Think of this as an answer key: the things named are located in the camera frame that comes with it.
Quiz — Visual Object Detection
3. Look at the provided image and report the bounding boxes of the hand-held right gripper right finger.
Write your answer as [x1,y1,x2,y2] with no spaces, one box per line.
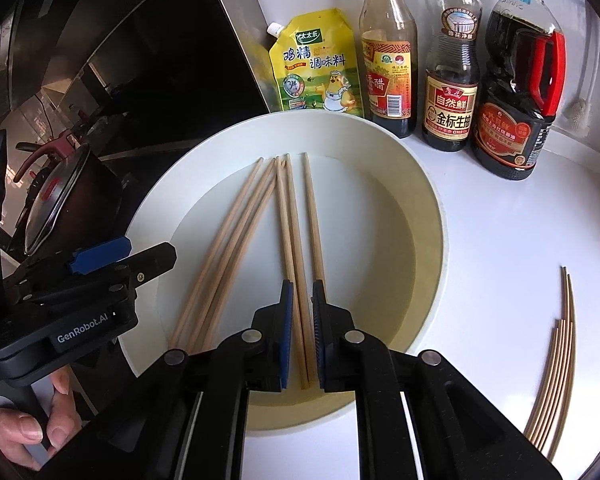
[311,280,563,480]

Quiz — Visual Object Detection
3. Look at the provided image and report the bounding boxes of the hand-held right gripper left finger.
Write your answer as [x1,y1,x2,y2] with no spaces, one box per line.
[45,280,295,480]

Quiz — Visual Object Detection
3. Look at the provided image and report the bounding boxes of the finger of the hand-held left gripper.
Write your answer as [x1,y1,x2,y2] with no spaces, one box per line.
[15,237,133,286]
[27,242,177,306]

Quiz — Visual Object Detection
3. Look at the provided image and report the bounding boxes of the pile of wooden chopsticks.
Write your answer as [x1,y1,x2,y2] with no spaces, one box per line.
[522,266,577,453]
[167,154,327,353]

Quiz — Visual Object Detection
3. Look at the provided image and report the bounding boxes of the white round basin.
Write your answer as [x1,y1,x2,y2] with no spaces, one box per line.
[117,112,448,433]

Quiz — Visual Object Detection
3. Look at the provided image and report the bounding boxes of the single wooden chopstick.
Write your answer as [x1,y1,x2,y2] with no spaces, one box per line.
[284,153,313,391]
[276,156,306,391]

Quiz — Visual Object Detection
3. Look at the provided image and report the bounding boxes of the person's left hand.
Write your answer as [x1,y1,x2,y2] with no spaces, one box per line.
[0,367,83,471]

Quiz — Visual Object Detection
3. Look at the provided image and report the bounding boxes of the dark red pot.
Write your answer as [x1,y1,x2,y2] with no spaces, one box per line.
[14,132,131,261]

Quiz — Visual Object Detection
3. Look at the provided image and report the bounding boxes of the glass pot lid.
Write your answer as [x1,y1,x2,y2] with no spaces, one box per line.
[22,145,93,256]

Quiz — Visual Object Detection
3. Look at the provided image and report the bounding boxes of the black range hood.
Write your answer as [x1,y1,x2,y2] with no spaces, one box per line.
[0,0,271,171]

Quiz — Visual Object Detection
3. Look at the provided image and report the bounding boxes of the yellow seasoning pouch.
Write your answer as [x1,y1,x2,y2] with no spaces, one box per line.
[266,8,363,118]

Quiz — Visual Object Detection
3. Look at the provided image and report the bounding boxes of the slim yellow-cap vinegar bottle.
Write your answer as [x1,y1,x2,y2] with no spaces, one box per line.
[359,0,418,140]

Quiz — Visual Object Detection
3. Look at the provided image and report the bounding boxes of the clear yellow-cap soy sauce bottle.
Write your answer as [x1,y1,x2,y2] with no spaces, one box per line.
[421,0,483,152]

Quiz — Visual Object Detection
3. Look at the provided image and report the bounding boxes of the large red-handled soy sauce jug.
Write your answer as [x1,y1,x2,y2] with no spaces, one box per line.
[470,0,567,180]

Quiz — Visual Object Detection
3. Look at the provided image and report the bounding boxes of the white hose with mesh end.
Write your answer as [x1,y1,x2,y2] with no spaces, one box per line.
[565,10,598,133]

